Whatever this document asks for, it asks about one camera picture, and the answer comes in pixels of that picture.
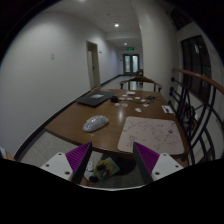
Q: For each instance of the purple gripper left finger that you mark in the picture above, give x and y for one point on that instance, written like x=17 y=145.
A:
x=70 y=166

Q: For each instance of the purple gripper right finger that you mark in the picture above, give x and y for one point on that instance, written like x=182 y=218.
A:
x=154 y=166

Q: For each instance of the white patterned mouse pad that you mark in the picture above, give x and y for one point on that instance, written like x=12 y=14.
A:
x=161 y=136

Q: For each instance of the grey computer mouse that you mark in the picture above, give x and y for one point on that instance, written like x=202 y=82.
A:
x=94 y=123

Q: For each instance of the green yellow bag on floor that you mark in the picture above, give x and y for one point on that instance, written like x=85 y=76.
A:
x=106 y=168

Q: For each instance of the white card on table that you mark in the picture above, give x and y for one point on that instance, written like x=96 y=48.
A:
x=138 y=110

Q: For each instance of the white paper with pen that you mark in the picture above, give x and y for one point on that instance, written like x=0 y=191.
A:
x=167 y=109

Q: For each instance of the black closed laptop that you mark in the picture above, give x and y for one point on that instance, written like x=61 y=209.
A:
x=95 y=98

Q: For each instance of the small black box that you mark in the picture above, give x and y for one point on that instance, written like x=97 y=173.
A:
x=114 y=99

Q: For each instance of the black metal stair railing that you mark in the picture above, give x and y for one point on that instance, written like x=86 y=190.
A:
x=195 y=100

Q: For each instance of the wooden armchair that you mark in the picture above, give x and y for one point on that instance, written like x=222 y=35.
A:
x=141 y=79

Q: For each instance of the side doorway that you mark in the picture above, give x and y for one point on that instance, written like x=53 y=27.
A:
x=93 y=64

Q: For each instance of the double glass door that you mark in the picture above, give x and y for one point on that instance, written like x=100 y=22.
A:
x=130 y=64

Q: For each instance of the dark window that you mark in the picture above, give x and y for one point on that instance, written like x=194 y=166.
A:
x=196 y=59

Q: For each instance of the green exit sign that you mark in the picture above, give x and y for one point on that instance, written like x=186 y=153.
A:
x=130 y=48

